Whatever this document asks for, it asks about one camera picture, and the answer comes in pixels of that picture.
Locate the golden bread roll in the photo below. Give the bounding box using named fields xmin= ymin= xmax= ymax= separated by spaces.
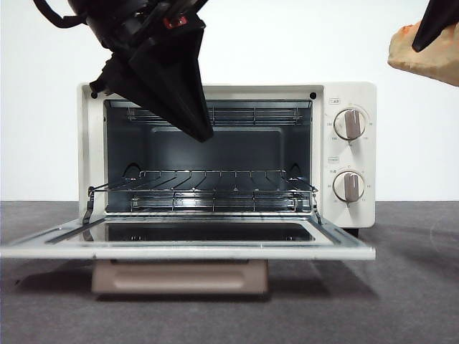
xmin=387 ymin=19 xmax=459 ymax=87

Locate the oven door with brown handle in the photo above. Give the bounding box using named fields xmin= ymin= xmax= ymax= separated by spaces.
xmin=0 ymin=214 xmax=377 ymax=295

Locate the white brown oven knob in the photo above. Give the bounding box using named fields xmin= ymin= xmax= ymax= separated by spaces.
xmin=333 ymin=108 xmax=368 ymax=141
xmin=332 ymin=171 xmax=367 ymax=203

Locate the white toaster oven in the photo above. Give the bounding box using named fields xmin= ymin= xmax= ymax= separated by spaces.
xmin=77 ymin=81 xmax=377 ymax=238

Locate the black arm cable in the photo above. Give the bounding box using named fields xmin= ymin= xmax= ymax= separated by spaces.
xmin=34 ymin=0 xmax=90 ymax=29

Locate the metal wire oven rack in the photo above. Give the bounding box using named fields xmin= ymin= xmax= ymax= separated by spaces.
xmin=87 ymin=169 xmax=321 ymax=216

